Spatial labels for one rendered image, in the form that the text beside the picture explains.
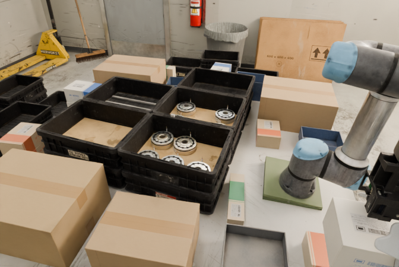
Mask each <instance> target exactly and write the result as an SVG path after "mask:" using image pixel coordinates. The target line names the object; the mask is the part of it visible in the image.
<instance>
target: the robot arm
mask: <svg viewBox="0 0 399 267"><path fill-rule="evenodd" d="M322 76H323V77H324V78H326V79H329V80H333V81H334V82H336V83H343V84H347V85H351V86H354V87H358V88H362V89H365V90H369V92H368V94H367V96H366V98H365V100H364V102H363V104H362V106H361V108H360V110H359V112H358V115H357V117H356V119H355V121H354V123H353V125H352V127H351V129H350V132H349V134H348V136H347V138H346V140H345V142H344V144H343V146H340V147H337V148H336V149H335V152H334V151H331V150H329V149H328V146H327V144H325V143H324V142H323V141H321V140H319V139H315V138H305V139H301V140H300V141H298V142H297V144H296V146H295V147H294V149H293V154H292V156H291V159H290V162H289V165H288V166H287V167H286V168H285V169H284V170H283V171H282V172H281V175H280V177H279V184H280V186H281V188H282V189H283V190H284V191H285V192H286V193H287V194H288V195H290V196H292V197H295V198H299V199H306V198H309V197H311V196H312V195H313V194H314V191H315V189H316V177H319V178H321V179H324V180H326V181H329V182H331V183H334V184H337V185H339V186H341V187H343V188H347V189H350V190H364V191H365V193H363V192H362V193H359V194H358V195H359V196H362V197H364V198H366V204H365V209H366V212H367V213H368V215H367V217H369V218H375V219H378V220H381V221H387V222H390V221H391V220H392V219H393V220H399V140H398V142H397V144H396V146H395V148H394V153H389V152H382V151H381V152H380V154H379V156H378V159H377V161H376V163H375V165H374V167H373V169H372V170H371V165H370V164H369V159H368V155H369V153H370V151H371V149H372V147H373V146H374V144H375V142H376V140H377V139H378V137H379V135H380V133H381V132H382V130H383V128H384V126H385V124H386V123H387V121H388V119H389V118H390V116H391V114H392V112H393V110H394V109H395V107H396V105H397V103H398V101H399V46H396V45H392V44H387V43H381V42H376V41H373V40H351V41H347V42H339V41H337V42H334V43H333V44H332V46H331V49H330V51H329V54H328V56H327V60H326V61H325V65H324V68H323V70H322ZM368 178H369V181H370V184H369V186H364V184H365V182H366V181H367V179H368ZM374 245H375V248H376V249H377V250H379V251H381V252H383V253H386V254H388V255H390V256H392V257H394V258H395V262H394V267H399V222H395V223H393V224H392V225H391V228H390V231H389V234H388V235H387V236H383V237H378V238H377V239H376V240H375V242H374Z"/></svg>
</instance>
